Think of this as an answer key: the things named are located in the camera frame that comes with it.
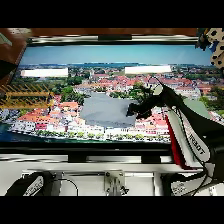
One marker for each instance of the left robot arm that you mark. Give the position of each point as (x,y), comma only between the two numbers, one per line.
(30,185)

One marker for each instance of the yellow checked garment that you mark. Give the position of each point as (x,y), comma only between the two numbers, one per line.
(25,96)

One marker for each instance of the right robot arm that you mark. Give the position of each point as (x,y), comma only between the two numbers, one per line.
(195,133)

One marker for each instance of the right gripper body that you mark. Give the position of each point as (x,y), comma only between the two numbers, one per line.
(146,106)

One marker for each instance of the pale green garment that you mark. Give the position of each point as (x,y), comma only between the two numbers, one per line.
(199,107)

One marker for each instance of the black and white dotted garment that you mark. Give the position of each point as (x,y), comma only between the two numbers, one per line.
(217,46)

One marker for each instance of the grey garment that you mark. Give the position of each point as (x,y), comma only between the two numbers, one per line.
(105,110)

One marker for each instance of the silver frame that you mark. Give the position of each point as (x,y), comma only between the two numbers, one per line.
(100,166)

